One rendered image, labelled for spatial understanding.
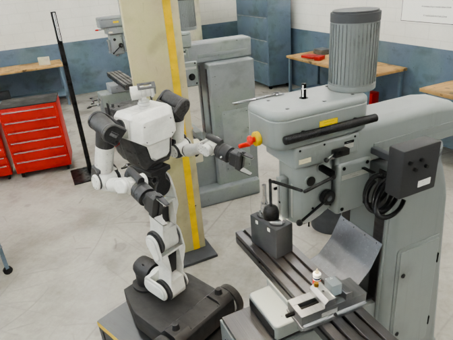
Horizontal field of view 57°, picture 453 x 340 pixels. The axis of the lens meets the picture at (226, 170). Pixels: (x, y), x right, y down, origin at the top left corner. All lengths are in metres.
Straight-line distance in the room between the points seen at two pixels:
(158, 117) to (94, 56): 8.58
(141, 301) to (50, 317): 1.19
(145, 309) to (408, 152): 1.77
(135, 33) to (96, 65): 7.43
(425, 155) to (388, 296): 0.92
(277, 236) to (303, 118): 0.82
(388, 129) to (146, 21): 1.95
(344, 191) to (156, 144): 0.93
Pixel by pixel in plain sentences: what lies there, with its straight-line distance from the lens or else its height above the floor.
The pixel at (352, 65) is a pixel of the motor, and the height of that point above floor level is 2.01.
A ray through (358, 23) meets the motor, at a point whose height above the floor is 2.17.
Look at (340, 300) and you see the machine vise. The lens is 2.02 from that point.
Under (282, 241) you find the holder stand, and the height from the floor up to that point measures 1.05.
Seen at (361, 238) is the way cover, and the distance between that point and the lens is 2.32.
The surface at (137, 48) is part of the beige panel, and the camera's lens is 3.24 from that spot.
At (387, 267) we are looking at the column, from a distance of 2.32.
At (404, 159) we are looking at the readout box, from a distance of 1.72.
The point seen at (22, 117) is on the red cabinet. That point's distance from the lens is 6.11.
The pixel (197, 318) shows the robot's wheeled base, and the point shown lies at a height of 0.59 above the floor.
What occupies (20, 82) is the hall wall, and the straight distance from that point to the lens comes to 10.57.
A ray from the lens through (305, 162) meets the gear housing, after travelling 1.73.
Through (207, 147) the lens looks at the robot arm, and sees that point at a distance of 2.16.
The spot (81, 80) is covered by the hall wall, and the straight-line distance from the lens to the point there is 10.64.
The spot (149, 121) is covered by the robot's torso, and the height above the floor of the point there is 1.77.
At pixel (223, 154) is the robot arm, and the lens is 2.13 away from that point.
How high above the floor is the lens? 2.39
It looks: 25 degrees down
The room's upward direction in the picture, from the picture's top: 5 degrees counter-clockwise
